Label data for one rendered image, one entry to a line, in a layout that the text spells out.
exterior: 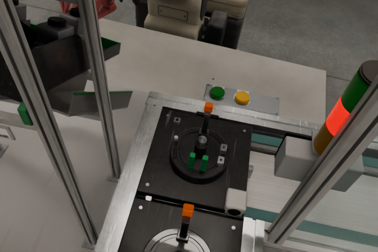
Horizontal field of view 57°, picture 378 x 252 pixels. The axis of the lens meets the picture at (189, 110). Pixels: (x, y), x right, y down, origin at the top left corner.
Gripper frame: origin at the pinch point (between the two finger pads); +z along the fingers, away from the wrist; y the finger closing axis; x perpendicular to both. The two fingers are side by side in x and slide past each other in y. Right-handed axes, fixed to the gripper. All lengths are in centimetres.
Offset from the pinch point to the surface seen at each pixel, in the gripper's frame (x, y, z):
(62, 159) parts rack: -8.7, 15.8, 24.2
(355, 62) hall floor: 193, 80, -114
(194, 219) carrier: 20.5, 33.6, 25.6
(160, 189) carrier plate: 21.4, 23.9, 22.9
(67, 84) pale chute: 16.0, -5.4, 10.0
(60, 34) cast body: -7.9, 4.5, 6.4
